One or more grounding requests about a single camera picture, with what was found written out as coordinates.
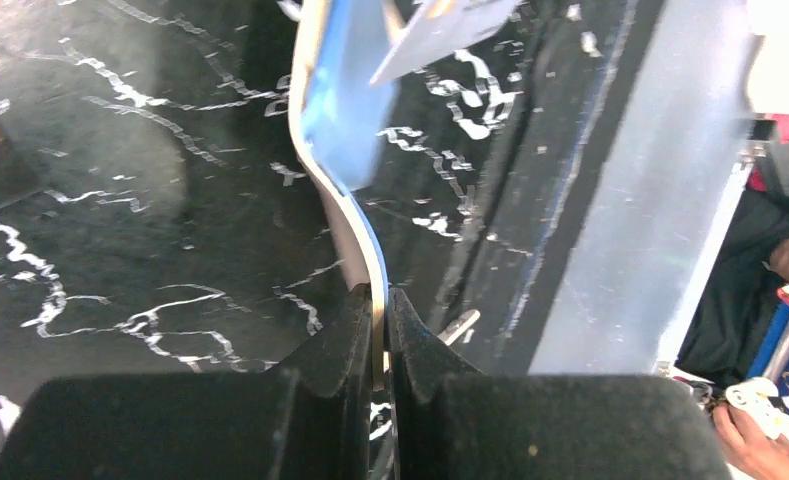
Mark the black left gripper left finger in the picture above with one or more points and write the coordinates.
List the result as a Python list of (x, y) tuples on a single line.
[(305, 418)]

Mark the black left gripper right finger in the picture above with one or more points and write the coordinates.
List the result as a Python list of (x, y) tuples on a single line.
[(455, 422)]

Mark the beige card holder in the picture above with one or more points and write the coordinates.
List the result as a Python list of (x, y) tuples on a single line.
[(334, 115)]

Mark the operator hand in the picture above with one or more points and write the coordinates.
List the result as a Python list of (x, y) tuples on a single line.
[(746, 447)]

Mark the white game controller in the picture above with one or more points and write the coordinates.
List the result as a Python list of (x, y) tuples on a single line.
[(760, 398)]

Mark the aluminium frame rail front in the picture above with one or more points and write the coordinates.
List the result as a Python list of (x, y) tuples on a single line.
[(663, 201)]

